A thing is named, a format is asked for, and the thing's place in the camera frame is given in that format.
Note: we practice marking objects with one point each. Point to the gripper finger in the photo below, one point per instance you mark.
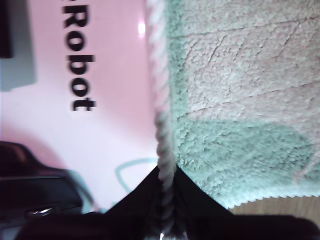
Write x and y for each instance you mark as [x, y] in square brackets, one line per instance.
[140, 207]
[195, 207]

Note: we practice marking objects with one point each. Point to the white fluffy tea towel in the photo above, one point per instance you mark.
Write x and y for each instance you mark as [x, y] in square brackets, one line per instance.
[237, 100]

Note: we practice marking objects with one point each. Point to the black rounded housing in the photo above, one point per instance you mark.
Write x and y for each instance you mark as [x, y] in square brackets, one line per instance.
[30, 185]

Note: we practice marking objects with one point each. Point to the white panel with Robot print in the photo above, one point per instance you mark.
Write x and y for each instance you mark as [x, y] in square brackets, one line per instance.
[112, 87]

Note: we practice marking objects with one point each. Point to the black rectangular block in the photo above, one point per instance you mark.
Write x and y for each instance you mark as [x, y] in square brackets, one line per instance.
[5, 27]

